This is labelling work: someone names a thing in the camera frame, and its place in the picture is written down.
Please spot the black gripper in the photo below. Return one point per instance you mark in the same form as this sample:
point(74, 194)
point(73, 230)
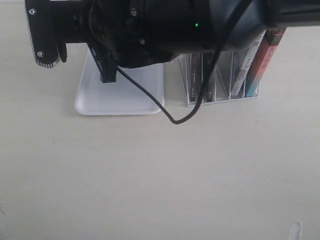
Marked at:
point(112, 29)

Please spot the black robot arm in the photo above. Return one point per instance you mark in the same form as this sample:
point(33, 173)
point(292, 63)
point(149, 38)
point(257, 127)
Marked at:
point(187, 26)

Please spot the dark grey leftmost book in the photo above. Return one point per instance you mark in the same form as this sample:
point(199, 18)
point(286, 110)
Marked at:
point(195, 76)

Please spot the black spine book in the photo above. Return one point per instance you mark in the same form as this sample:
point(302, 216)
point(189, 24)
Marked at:
point(210, 74)

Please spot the grey white spine book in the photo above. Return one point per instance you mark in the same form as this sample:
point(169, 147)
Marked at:
point(242, 61)

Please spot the pink red spine book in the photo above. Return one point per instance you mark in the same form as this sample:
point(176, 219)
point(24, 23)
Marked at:
point(263, 56)

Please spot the white rectangular tray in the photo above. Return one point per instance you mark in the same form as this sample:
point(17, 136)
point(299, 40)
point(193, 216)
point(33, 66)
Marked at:
point(120, 98)

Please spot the white object at table edge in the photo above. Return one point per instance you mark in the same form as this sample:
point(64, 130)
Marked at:
point(295, 231)

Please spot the white wire book rack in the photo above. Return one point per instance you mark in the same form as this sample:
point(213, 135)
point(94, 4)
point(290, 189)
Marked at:
point(223, 79)

